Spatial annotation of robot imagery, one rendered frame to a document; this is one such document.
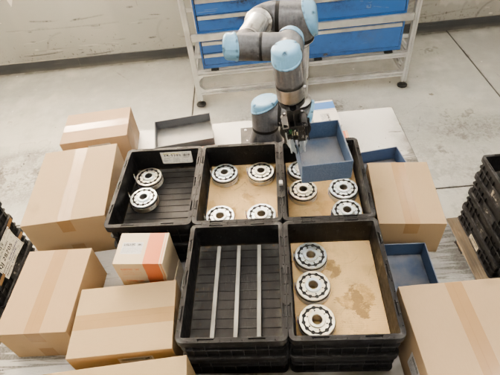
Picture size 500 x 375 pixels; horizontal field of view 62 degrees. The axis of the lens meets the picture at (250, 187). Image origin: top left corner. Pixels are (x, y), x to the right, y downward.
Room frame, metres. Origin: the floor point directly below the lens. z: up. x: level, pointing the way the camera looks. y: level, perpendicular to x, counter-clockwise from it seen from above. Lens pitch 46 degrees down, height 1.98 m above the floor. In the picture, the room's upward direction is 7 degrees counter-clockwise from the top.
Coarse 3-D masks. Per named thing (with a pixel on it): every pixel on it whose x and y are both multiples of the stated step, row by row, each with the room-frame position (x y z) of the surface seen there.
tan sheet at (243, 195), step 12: (240, 168) 1.24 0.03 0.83; (240, 180) 1.17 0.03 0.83; (216, 192) 1.12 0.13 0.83; (228, 192) 1.11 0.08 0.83; (240, 192) 1.11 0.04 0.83; (252, 192) 1.10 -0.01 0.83; (264, 192) 1.09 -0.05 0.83; (276, 192) 1.08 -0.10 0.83; (216, 204) 1.06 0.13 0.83; (228, 204) 1.05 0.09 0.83; (240, 204) 1.04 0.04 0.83; (252, 204) 1.04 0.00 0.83; (276, 204) 1.02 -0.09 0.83; (240, 216) 0.99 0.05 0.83; (276, 216) 0.97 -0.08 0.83
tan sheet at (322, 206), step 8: (288, 168) 1.20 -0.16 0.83; (288, 176) 1.16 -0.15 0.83; (352, 176) 1.12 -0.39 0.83; (288, 184) 1.12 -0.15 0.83; (320, 184) 1.10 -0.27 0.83; (328, 184) 1.09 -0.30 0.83; (320, 192) 1.06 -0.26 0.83; (288, 200) 1.03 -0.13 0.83; (320, 200) 1.01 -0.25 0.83; (328, 200) 1.01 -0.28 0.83; (296, 208) 0.99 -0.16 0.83; (304, 208) 0.98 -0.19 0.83; (312, 208) 0.98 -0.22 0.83; (320, 208) 0.98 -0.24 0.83; (328, 208) 0.97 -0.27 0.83; (296, 216) 0.96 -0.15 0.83; (304, 216) 0.95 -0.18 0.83
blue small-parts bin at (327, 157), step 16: (320, 128) 1.07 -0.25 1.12; (336, 128) 1.07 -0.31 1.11; (320, 144) 1.04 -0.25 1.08; (336, 144) 1.03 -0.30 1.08; (304, 160) 0.97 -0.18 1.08; (320, 160) 0.96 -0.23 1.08; (336, 160) 0.96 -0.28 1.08; (352, 160) 0.88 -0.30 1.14; (304, 176) 0.88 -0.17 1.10; (320, 176) 0.88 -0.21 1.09; (336, 176) 0.88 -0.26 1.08
